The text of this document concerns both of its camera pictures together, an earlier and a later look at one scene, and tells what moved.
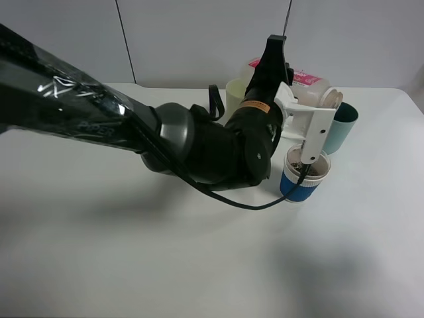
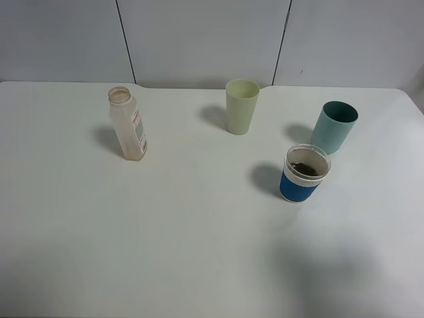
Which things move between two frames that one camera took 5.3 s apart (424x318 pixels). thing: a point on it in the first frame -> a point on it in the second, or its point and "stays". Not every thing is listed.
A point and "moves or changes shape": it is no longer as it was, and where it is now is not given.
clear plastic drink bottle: (308, 88) moves or changes shape
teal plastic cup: (345, 117) stays
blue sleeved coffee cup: (292, 165) stays
